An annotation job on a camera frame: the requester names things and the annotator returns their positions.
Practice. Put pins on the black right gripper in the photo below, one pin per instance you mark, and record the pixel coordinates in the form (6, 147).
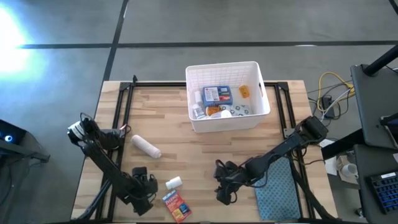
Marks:
(236, 176)

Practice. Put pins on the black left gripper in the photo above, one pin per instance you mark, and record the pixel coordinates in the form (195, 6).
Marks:
(143, 189)

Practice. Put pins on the red medicine box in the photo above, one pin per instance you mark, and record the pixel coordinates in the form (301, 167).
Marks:
(176, 207)

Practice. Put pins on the orange pill bottle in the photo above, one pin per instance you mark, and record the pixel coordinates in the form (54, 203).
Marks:
(244, 91)
(214, 110)

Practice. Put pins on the white blue-printed wipes pack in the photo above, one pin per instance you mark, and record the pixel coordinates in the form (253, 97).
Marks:
(242, 109)

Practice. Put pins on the blue first aid kit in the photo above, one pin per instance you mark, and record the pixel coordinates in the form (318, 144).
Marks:
(217, 96)

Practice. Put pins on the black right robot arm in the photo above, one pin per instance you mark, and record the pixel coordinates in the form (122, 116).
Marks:
(286, 149)

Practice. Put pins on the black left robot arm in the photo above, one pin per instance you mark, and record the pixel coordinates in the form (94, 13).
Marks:
(102, 161)

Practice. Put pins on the white plastic basket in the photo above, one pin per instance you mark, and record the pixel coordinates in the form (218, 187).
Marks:
(248, 123)

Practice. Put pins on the white rolled bandage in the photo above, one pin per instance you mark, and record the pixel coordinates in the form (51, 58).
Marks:
(145, 146)

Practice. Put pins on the blue patterned cloth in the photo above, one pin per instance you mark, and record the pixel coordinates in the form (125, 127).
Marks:
(280, 199)

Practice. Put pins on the white paper sheet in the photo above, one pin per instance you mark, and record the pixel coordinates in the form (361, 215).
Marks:
(331, 166)

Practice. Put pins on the grey metal stand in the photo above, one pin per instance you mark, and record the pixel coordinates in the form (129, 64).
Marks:
(34, 152)

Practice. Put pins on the white mug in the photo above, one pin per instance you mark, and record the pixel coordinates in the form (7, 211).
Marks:
(350, 170)

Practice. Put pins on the black power adapter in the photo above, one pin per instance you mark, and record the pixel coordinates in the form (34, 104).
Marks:
(327, 102)

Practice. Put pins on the black computer box blue light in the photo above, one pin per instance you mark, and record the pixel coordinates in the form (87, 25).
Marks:
(12, 137)

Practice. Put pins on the dark grey desk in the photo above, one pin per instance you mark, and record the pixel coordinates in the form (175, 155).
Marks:
(365, 193)
(373, 109)

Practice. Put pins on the black backlit keyboard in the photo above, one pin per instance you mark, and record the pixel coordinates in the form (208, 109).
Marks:
(387, 193)

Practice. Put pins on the black pole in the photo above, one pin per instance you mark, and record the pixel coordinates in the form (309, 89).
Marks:
(382, 60)

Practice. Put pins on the black aluminium frame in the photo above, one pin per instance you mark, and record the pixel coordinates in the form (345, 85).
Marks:
(149, 84)

